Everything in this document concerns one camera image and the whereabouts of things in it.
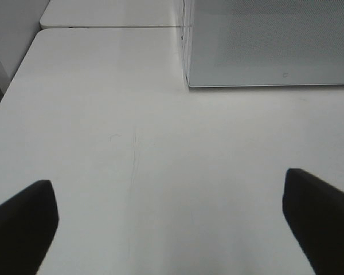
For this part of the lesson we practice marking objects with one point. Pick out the white microwave door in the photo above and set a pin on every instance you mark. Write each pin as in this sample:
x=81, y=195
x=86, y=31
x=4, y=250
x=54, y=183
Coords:
x=266, y=43

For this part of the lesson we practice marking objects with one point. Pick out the white microwave oven body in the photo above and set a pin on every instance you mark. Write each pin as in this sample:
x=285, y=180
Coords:
x=184, y=20

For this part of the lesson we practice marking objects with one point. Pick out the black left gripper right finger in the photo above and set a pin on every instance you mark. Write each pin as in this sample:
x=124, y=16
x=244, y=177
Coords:
x=314, y=211

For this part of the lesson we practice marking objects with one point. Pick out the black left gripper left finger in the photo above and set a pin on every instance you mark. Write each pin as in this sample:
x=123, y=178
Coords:
x=28, y=223

